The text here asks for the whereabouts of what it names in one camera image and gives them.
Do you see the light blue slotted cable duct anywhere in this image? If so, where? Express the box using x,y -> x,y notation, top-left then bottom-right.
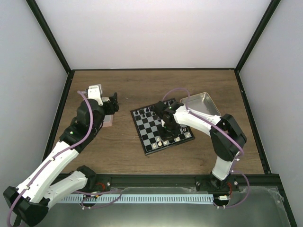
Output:
59,194 -> 214,204

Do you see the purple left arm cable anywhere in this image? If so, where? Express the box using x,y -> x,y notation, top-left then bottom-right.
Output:
7,90 -> 123,227

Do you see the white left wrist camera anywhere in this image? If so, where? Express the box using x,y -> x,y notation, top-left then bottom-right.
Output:
87,84 -> 103,106

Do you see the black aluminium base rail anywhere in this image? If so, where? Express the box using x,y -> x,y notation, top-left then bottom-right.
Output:
93,174 -> 283,192

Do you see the orange metal tin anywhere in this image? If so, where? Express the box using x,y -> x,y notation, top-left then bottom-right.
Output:
180,92 -> 221,116

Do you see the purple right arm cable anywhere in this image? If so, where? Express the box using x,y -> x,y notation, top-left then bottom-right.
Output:
162,88 -> 250,210

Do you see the black frame post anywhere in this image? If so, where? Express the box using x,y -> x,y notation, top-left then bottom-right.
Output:
26,0 -> 71,75
235,0 -> 281,73

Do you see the black white chess board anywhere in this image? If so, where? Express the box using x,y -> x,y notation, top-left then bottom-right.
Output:
130,105 -> 195,156

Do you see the black frame post right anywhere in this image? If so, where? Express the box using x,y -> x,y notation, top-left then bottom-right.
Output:
235,0 -> 281,73

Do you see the black frame post left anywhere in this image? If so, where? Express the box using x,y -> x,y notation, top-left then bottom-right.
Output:
26,0 -> 71,75

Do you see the pink metal tin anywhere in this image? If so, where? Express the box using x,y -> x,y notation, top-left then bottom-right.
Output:
102,115 -> 113,127

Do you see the black frame back rail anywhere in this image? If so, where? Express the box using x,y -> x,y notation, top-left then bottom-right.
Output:
73,68 -> 235,71

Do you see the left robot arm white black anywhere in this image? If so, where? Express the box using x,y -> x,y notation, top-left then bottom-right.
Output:
3,91 -> 119,227

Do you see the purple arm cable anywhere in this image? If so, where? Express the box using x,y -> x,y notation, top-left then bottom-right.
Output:
162,88 -> 250,210
7,90 -> 123,227

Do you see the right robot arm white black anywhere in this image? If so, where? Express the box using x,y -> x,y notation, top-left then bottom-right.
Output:
151,101 -> 247,191

